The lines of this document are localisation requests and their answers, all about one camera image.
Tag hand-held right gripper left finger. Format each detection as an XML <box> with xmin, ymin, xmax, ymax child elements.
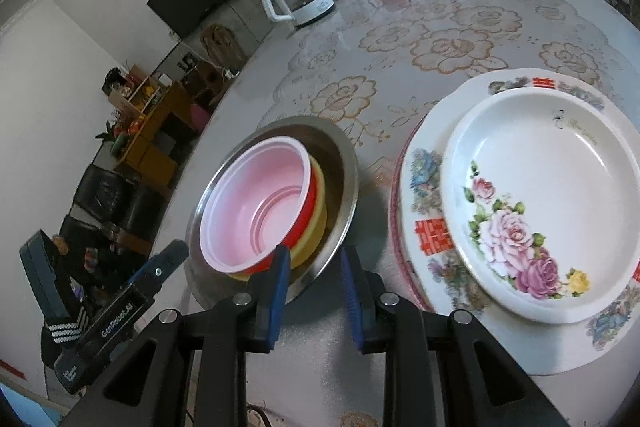
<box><xmin>60</xmin><ymin>245</ymin><xmax>292</xmax><ymax>427</ymax></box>

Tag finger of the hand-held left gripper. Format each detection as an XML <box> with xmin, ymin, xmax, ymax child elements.
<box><xmin>127</xmin><ymin>241</ymin><xmax>190</xmax><ymax>303</ymax></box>

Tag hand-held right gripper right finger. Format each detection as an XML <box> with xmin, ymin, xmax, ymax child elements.
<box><xmin>340</xmin><ymin>246</ymin><xmax>571</xmax><ymax>427</ymax></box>

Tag yellow bowl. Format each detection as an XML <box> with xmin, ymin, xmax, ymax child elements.
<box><xmin>227</xmin><ymin>154</ymin><xmax>329</xmax><ymax>283</ymax></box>

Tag red plastic bowl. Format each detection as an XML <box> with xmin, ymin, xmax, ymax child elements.
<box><xmin>199</xmin><ymin>137</ymin><xmax>318</xmax><ymax>275</ymax></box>

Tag large pink-rimmed plate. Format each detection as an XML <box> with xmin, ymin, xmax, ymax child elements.
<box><xmin>390</xmin><ymin>117</ymin><xmax>437</xmax><ymax>314</ymax></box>

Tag wavy-edged plate with red print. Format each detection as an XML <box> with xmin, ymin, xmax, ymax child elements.
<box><xmin>402</xmin><ymin>68</ymin><xmax>640</xmax><ymax>376</ymax></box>

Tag stainless steel bowl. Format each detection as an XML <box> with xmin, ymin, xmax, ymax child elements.
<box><xmin>185</xmin><ymin>117</ymin><xmax>359</xmax><ymax>303</ymax></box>

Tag white rose-print deep plate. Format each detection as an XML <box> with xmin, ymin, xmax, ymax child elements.
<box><xmin>440</xmin><ymin>87</ymin><xmax>640</xmax><ymax>324</ymax></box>

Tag black leather sofa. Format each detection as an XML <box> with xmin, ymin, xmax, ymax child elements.
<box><xmin>60</xmin><ymin>164</ymin><xmax>166</xmax><ymax>258</ymax></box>

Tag wooden shelf unit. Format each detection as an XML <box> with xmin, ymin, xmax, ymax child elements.
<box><xmin>97</xmin><ymin>67</ymin><xmax>201</xmax><ymax>188</ymax></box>

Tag pink stool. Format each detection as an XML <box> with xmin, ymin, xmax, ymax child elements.
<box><xmin>189</xmin><ymin>103</ymin><xmax>212</xmax><ymax>134</ymax></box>

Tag carved wooden chair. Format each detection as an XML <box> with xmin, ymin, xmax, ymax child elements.
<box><xmin>200</xmin><ymin>24</ymin><xmax>247</xmax><ymax>68</ymax></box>

